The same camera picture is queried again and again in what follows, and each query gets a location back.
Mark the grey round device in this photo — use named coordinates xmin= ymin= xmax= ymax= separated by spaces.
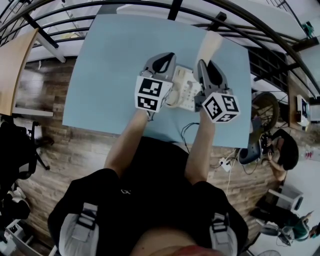
xmin=238 ymin=138 xmax=263 ymax=165

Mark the white cabinet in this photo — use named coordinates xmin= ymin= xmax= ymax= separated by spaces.
xmin=0 ymin=219 xmax=59 ymax=256

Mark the black office chair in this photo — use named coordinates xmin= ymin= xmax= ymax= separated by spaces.
xmin=0 ymin=119 xmax=55 ymax=187

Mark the person's black shirt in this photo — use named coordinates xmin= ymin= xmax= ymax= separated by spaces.
xmin=47 ymin=136 xmax=250 ymax=256

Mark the white corded desk telephone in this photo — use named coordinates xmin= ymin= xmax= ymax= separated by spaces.
xmin=165 ymin=65 xmax=203 ymax=112

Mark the grey left shoulder strap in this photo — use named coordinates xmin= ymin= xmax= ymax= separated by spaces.
xmin=58 ymin=202 xmax=99 ymax=256

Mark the brown round wicker chair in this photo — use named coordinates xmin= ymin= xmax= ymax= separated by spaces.
xmin=251 ymin=92 xmax=280 ymax=132

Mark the white power cable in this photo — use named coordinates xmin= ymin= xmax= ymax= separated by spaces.
xmin=224 ymin=169 xmax=235 ymax=198

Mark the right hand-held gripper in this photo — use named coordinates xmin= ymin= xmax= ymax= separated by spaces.
xmin=193 ymin=59 xmax=241 ymax=124

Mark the black thin cable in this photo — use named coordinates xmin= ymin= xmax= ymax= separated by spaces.
xmin=181 ymin=121 xmax=201 ymax=154

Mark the person's right forearm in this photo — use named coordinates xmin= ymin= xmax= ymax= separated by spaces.
xmin=184 ymin=117 xmax=216 ymax=186

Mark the grey right shoulder strap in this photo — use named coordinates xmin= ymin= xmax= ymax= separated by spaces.
xmin=209 ymin=211 xmax=243 ymax=256

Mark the grey shoulder strap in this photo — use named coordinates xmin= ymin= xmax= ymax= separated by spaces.
xmin=209 ymin=211 xmax=243 ymax=256
xmin=58 ymin=202 xmax=99 ymax=256

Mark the light wooden desk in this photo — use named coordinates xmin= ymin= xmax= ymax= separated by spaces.
xmin=0 ymin=27 xmax=55 ymax=118

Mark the white flat panel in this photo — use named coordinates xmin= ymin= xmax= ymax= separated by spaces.
xmin=296 ymin=94 xmax=313 ymax=126

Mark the white box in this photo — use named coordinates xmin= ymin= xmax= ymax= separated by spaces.
xmin=268 ymin=184 xmax=305 ymax=213

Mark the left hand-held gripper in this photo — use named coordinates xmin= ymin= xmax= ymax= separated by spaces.
xmin=134 ymin=51 xmax=177 ymax=113

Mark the person's left forearm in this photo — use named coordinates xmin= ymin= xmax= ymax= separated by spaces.
xmin=103 ymin=109 xmax=151 ymax=180

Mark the electric floor fan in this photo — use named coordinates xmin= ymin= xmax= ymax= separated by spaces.
xmin=258 ymin=248 xmax=280 ymax=256

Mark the white power strip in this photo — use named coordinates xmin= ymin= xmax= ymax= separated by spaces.
xmin=218 ymin=157 xmax=233 ymax=173

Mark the light blue table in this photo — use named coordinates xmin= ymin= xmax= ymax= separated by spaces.
xmin=61 ymin=13 xmax=252 ymax=149

